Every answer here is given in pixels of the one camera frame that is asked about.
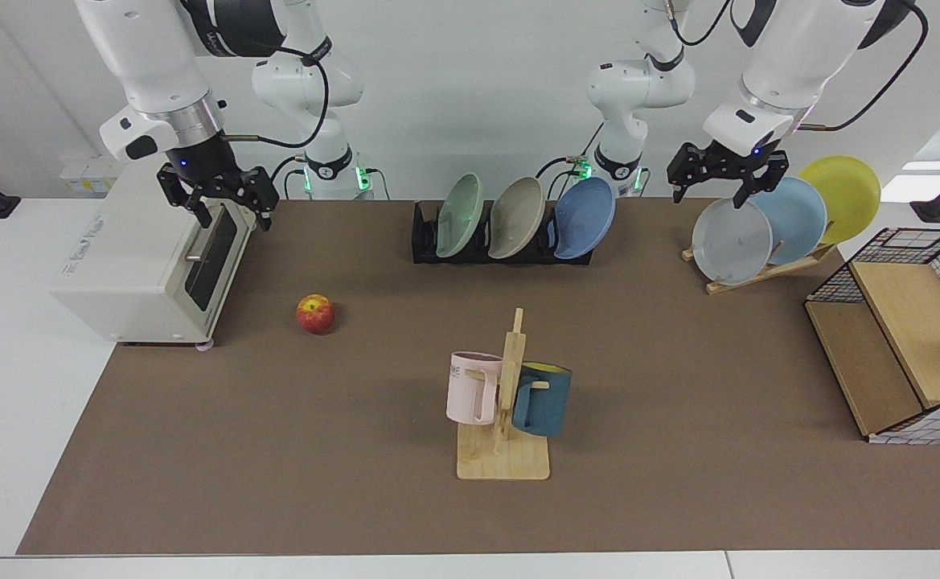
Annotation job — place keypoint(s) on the brown table cloth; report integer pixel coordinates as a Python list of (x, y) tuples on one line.
[(277, 442)]

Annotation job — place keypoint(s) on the beige plate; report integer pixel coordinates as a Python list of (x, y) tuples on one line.
[(516, 219)]

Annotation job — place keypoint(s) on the pale toaster oven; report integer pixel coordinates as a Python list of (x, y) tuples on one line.
[(132, 265)]

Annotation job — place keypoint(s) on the red yellow apple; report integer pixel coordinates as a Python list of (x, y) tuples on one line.
[(315, 315)]

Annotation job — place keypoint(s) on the grey plate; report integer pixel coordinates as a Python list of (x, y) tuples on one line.
[(731, 243)]

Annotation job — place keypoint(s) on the light blue plate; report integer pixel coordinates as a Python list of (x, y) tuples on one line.
[(795, 213)]

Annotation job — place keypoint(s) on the pale green plate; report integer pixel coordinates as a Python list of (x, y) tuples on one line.
[(460, 217)]

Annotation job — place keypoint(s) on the pink cup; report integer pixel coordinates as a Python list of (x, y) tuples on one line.
[(465, 394)]

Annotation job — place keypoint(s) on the wooden plate rack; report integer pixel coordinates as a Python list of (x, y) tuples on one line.
[(759, 273)]

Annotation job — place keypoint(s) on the black dish rack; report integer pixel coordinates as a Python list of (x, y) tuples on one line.
[(421, 241)]

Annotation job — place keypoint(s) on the yellow plate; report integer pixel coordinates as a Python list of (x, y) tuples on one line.
[(847, 193)]

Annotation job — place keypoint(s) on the wooden cup stand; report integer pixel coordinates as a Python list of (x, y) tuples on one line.
[(502, 462)]

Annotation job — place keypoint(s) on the small white boxes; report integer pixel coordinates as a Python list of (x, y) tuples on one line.
[(84, 181)]

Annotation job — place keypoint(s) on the dark blue cup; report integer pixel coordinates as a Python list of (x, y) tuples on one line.
[(550, 406)]

